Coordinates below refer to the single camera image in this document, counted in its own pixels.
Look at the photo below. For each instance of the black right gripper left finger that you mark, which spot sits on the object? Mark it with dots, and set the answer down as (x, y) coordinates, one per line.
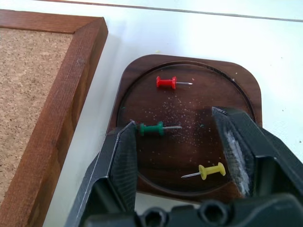
(120, 165)

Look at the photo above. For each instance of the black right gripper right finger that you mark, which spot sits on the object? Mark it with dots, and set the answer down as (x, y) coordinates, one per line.
(248, 151)

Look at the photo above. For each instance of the dark wooden tray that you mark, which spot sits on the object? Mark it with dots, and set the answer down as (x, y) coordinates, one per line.
(182, 106)

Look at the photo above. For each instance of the yellow pushpin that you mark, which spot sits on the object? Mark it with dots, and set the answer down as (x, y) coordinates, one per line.
(210, 171)

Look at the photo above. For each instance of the green pushpin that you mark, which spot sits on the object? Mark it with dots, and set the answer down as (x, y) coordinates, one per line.
(151, 129)

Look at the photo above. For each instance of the red pushpin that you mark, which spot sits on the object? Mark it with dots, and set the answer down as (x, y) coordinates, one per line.
(166, 82)

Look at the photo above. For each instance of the wood-framed cork board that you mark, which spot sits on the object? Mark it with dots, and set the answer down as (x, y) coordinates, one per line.
(35, 99)

